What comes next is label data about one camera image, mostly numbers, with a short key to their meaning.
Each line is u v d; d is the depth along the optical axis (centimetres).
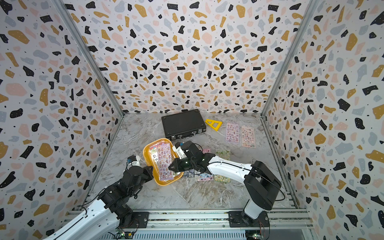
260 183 45
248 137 109
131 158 71
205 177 88
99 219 51
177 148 75
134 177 59
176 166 69
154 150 86
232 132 112
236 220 73
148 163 81
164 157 80
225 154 100
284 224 75
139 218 75
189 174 90
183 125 107
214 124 116
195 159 64
